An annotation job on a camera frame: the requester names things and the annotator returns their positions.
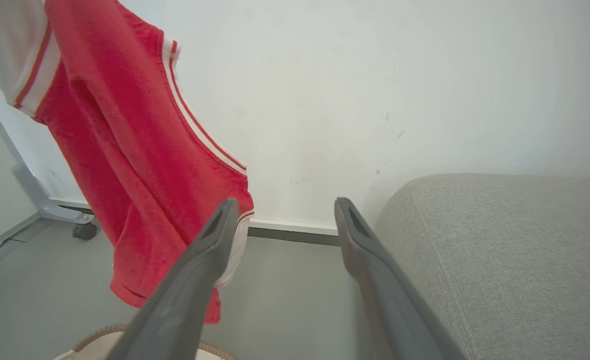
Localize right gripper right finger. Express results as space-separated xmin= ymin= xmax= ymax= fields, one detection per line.
xmin=334 ymin=197 xmax=468 ymax=360

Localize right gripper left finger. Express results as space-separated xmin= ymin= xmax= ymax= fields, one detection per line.
xmin=106 ymin=198 xmax=239 ymax=360

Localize grey fabric sofa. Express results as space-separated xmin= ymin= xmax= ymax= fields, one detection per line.
xmin=360 ymin=173 xmax=590 ymax=360

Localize black caster wheel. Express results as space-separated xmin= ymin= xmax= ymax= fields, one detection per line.
xmin=72 ymin=222 xmax=99 ymax=241

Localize red white-striped sports garment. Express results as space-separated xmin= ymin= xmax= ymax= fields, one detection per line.
xmin=0 ymin=0 xmax=254 ymax=325

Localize light grey stand leg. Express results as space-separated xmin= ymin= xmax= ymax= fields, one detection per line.
xmin=0 ymin=70 xmax=95 ymax=224

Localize cream laundry basket brown rim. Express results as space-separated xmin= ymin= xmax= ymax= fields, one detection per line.
xmin=52 ymin=324 xmax=238 ymax=360

